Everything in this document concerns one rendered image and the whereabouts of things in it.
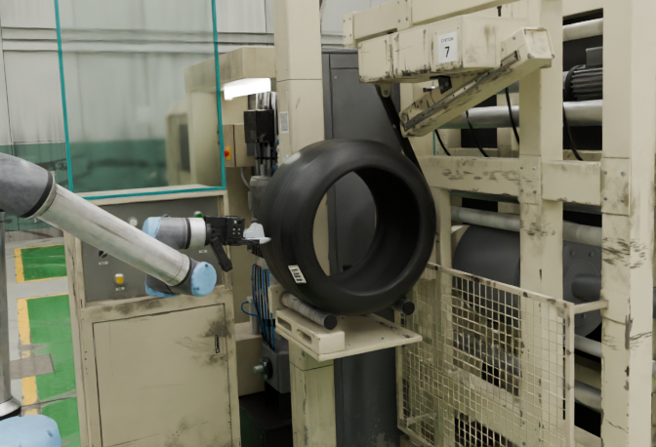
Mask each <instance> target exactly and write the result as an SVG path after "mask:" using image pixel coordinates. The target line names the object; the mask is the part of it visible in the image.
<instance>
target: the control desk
mask: <svg viewBox="0 0 656 447"><path fill-rule="evenodd" d="M87 201H88V202H90V203H92V204H94V205H96V206H97V207H99V208H101V209H103V210H105V211H106V212H108V213H110V214H111V215H112V216H114V217H116V218H118V219H120V220H121V221H123V222H125V223H127V224H129V225H131V226H133V227H135V228H136V229H138V230H140V231H143V226H144V222H145V220H146V219H148V218H158V217H161V218H201V219H203V216H209V217H220V216H228V201H227V190H224V189H219V190H206V191H193V192H181V193H168V194H156V195H144V196H131V197H118V198H105V199H93V200H87ZM63 236H64V249H65V260H66V272H67V284H68V295H69V307H70V320H71V332H72V343H73V355H74V367H75V380H76V391H77V403H78V415H79V426H80V438H81V447H241V435H240V418H239V400H238V382H237V365H236V346H235V329H234V311H233V294H232V288H231V286H232V271H231V270H230V271H228V272H225V271H224V270H221V268H220V266H219V264H218V260H217V258H216V256H215V254H214V252H213V250H212V248H211V246H210V244H209V245H208V246H203V248H202V249H180V253H181V254H185V255H187V256H188V257H190V258H192V259H194V260H196V261H197V262H200V263H202V262H205V263H207V264H210V265H212V266H213V268H214V269H215V271H216V274H217V281H216V285H215V287H214V289H213V291H212V292H211V293H210V294H209V295H207V296H205V297H195V296H190V295H183V294H178V295H177V296H175V297H172V298H160V297H153V296H150V295H149V294H147V293H146V291H145V284H144V283H145V272H143V271H141V270H140V269H138V268H136V267H134V266H132V265H130V264H127V263H125V262H123V261H121V260H119V259H117V258H115V257H113V256H111V255H110V254H108V253H106V252H104V251H102V250H100V249H98V248H96V247H94V246H92V245H90V244H88V243H86V242H84V241H82V240H80V239H78V238H76V237H74V236H72V235H70V234H68V233H66V232H63Z"/></svg>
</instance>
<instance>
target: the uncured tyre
mask: <svg viewBox="0 0 656 447"><path fill-rule="evenodd" d="M350 172H355V173H356V174H357V175H359V176H360V177H361V178H362V179H363V180H364V182H365V183H366V184H367V186H368V188H369V189H370V191H371V193H372V196H373V199H374V202H375V206H376V217H377V218H376V228H375V232H374V236H373V239H372V241H371V244H370V246H369V248H368V249H367V251H366V252H365V254H364V255H363V256H362V258H361V259H360V260H359V261H358V262H357V263H356V264H354V265H353V266H352V267H350V268H348V269H347V270H345V271H343V272H340V273H337V274H334V275H326V273H325V272H324V270H323V269H322V267H321V265H320V264H319V261H318V259H317V256H316V254H315V251H314V245H313V224H314V219H315V215H316V212H317V209H318V207H319V204H320V202H321V200H322V198H323V197H324V195H325V194H326V192H327V191H328V190H329V188H330V187H331V186H332V185H333V184H334V183H335V182H336V181H338V180H339V179H340V178H342V177H343V176H345V175H346V174H348V173H350ZM258 224H261V225H262V226H263V230H264V235H265V237H269V238H271V240H270V241H269V242H267V243H265V244H260V247H261V250H262V254H263V256H264V259H265V261H266V265H267V266H268V268H269V270H270V272H271V273H272V275H273V276H274V277H275V279H276V280H277V281H278V282H279V283H280V284H281V285H282V286H283V287H284V288H285V289H286V290H287V291H288V292H290V293H291V294H293V295H294V296H296V297H298V298H300V299H301V300H303V301H305V302H307V303H309V304H311V305H314V306H316V307H318V308H320V309H322V310H324V311H327V312H330V313H333V314H338V315H345V316H355V315H365V314H370V313H374V312H377V311H380V310H382V309H385V308H387V307H389V306H390V305H393V304H394V303H396V302H397V301H399V300H400V299H401V298H402V297H404V296H405V295H406V294H407V293H408V292H409V291H410V290H411V289H412V288H413V286H414V285H415V284H416V283H417V281H418V280H419V278H420V277H421V275H422V274H423V272H424V270H425V268H426V266H427V264H428V262H429V260H430V257H431V252H432V248H433V244H434V239H435V232H436V214H435V207H434V202H433V198H432V195H431V190H430V188H429V185H428V183H427V181H426V179H425V178H424V176H423V174H422V173H421V171H420V170H419V169H418V167H417V166H416V165H415V164H414V163H413V162H412V161H411V160H410V159H409V158H408V157H407V156H405V155H404V154H403V153H401V152H400V151H398V150H396V149H395V148H393V147H391V146H389V145H387V144H385V143H382V142H377V141H372V140H365V139H332V140H325V141H320V142H315V143H312V144H309V145H307V146H305V147H303V148H302V149H300V150H298V151H297V152H295V153H294V154H293V155H291V156H290V157H289V158H288V159H287V160H286V161H284V162H283V163H282V164H281V166H280V167H279V168H278V169H277V170H276V171H275V173H274V174H273V176H272V177H271V179H270V180H269V182H268V184H267V186H266V189H265V191H264V194H263V197H262V200H261V204H260V208H259V214H258ZM288 265H297V266H298V267H299V269H300V271H301V273H302V275H303V277H304V279H305V281H306V283H296V281H295V279H294V277H293V275H292V273H291V271H290V269H289V267H288Z"/></svg>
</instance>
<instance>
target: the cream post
mask: <svg viewBox="0 0 656 447"><path fill-rule="evenodd" d="M272 4H273V24H274V46H275V66H276V71H275V72H276V88H277V91H276V93H277V109H278V130H279V151H280V166H281V164H282V163H283V155H288V158H289V157H290V156H291V155H293V154H294V153H295V152H297V151H298V150H300V149H302V148H303V147H305V146H307V145H309V144H312V143H315V142H320V141H325V139H324V113H323V89H322V63H321V38H320V14H319V0H272ZM283 111H288V129H289V133H280V114H279V112H283ZM313 245H314V251H315V254H316V256H317V259H318V261H319V264H320V265H321V267H322V269H323V270H324V272H325V273H326V275H330V264H329V239H328V214H327V192H326V194H325V195H324V197H323V198H322V200H321V202H320V204H319V207H318V209H317V212H316V215H315V219H314V224H313ZM289 362H290V384H291V404H292V426H293V447H337V439H336V414H335V390H334V364H333V359H330V360H325V361H320V362H319V361H318V360H316V359H315V358H313V357H312V356H311V355H309V354H308V353H306V352H305V351H303V350H302V349H300V348H299V347H297V346H296V345H294V344H293V343H291V342H290V341H289Z"/></svg>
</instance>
